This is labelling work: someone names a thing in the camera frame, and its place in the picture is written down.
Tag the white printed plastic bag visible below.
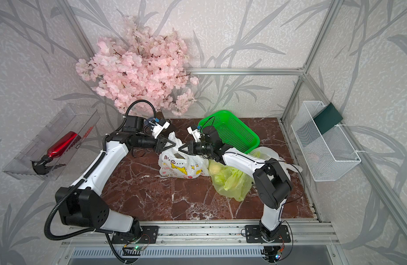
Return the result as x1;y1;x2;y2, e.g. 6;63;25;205
249;146;304;199

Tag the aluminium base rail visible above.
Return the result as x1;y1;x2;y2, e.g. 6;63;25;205
59;219;340;247

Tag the dark green card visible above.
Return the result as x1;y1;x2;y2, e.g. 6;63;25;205
313;103;343;135

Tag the pink cherry blossom bouquet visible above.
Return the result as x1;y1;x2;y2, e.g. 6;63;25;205
75;16;199;116

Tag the green avocado plastic bag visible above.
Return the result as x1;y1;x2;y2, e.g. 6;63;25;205
208;160;253;202

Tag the white wire mesh basket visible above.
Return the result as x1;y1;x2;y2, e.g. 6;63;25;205
291;100;361;182

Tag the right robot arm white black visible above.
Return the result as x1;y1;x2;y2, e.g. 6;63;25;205
179;125;293;242

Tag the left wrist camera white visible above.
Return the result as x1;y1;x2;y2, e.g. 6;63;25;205
150;118;170;139

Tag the red spray bottle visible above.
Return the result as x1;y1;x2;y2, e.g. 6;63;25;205
32;131;81;175

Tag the green plastic basket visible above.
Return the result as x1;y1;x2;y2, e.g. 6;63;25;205
198;110;260;153

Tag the clear wall tray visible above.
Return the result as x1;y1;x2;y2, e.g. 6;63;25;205
2;104;100;181

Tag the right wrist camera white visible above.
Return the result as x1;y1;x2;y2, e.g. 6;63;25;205
187;125;202;142

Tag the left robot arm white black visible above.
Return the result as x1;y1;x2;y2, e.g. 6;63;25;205
44;116;175;241

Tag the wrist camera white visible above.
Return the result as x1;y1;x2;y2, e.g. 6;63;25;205
187;125;202;142
150;118;170;139

